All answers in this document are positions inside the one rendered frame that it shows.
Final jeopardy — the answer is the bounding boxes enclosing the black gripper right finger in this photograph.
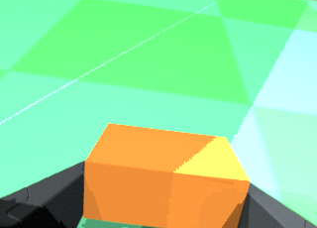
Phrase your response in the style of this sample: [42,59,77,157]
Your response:
[237,182,317,228]

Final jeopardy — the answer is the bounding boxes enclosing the orange block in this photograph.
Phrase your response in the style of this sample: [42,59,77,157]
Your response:
[83,123,251,228]

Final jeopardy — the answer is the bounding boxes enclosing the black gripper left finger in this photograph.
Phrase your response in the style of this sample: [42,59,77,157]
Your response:
[0,160,86,228]

